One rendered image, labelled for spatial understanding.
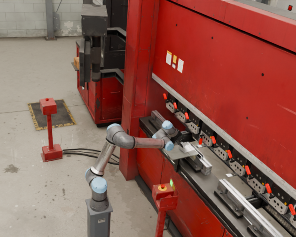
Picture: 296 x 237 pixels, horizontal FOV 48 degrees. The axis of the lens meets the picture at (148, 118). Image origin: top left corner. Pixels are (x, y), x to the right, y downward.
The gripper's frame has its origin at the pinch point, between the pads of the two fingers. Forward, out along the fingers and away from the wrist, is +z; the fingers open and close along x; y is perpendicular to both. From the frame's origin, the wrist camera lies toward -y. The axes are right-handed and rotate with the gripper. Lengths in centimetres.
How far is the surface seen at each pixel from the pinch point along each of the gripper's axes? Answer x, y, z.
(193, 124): 1.3, 20.5, -8.5
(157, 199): -17.5, -46.2, 5.1
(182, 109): 21.8, 24.7, -10.2
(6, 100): 353, -135, 30
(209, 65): -4, 56, -53
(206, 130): -17.2, 22.5, -13.1
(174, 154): -1.1, -8.8, -1.0
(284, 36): -66, 77, -90
